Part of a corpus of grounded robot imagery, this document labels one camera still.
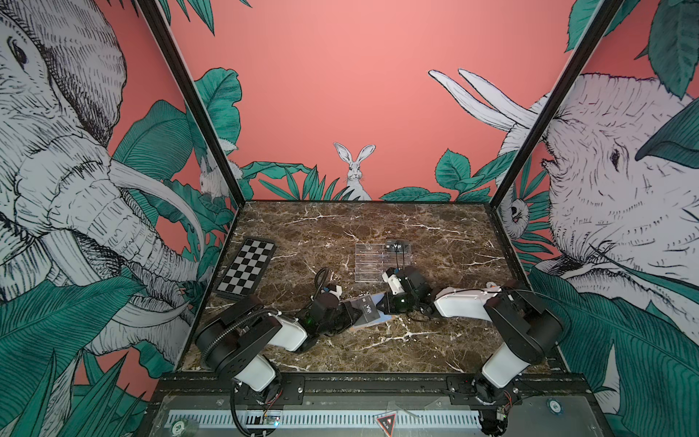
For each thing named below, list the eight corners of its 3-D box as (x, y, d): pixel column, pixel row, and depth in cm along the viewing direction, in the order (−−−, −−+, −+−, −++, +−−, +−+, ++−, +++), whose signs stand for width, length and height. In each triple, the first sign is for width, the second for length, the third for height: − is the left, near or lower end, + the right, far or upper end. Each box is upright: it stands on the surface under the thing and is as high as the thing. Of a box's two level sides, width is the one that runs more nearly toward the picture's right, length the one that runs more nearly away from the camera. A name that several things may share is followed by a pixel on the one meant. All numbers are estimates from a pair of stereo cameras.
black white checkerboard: (218, 294, 94) (214, 288, 91) (250, 241, 109) (247, 235, 106) (249, 301, 93) (246, 296, 90) (278, 247, 108) (275, 241, 104)
